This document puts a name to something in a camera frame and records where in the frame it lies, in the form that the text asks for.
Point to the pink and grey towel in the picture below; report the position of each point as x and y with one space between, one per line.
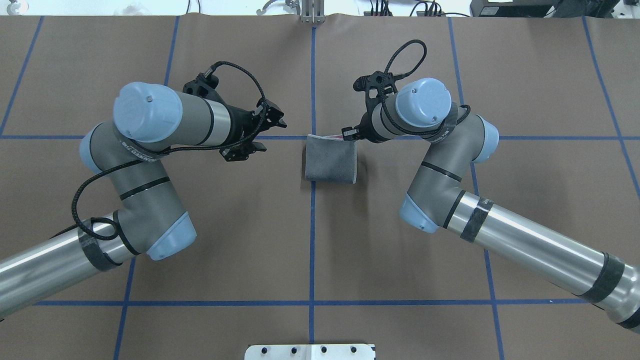
330 160

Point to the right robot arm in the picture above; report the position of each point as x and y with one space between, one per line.
459 138

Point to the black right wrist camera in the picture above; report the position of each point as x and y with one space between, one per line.
382 82

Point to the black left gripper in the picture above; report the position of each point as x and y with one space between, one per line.
242 124

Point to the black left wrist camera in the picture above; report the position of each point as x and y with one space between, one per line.
204 86

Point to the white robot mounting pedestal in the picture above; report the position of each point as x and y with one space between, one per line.
326 351

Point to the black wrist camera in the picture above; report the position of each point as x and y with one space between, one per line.
204 86
382 82

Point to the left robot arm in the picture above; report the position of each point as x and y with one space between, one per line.
150 121

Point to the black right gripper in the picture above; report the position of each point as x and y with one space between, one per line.
364 125

